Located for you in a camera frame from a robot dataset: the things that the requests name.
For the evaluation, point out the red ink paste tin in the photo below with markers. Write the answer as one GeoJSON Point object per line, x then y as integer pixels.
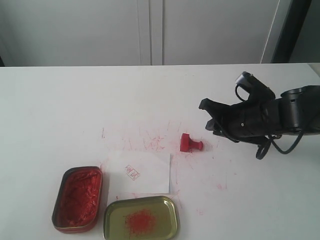
{"type": "Point", "coordinates": [76, 208]}

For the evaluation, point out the white cabinet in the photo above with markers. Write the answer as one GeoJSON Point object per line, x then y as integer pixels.
{"type": "Point", "coordinates": [35, 33]}

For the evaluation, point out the red stamp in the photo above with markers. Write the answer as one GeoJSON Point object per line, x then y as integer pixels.
{"type": "Point", "coordinates": [187, 144]}

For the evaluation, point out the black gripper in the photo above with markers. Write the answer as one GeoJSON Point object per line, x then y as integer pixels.
{"type": "Point", "coordinates": [246, 121]}

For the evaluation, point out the white paper sheet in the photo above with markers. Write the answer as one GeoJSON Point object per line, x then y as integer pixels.
{"type": "Point", "coordinates": [139, 172]}

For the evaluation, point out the gold tin lid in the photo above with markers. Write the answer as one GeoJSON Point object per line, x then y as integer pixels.
{"type": "Point", "coordinates": [144, 218]}

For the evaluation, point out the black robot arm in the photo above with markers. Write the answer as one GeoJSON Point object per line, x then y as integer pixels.
{"type": "Point", "coordinates": [301, 112]}

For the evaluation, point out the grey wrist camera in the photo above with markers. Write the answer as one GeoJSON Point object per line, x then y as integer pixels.
{"type": "Point", "coordinates": [247, 81]}

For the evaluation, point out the dark vertical post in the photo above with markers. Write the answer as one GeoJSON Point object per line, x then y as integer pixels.
{"type": "Point", "coordinates": [290, 31]}

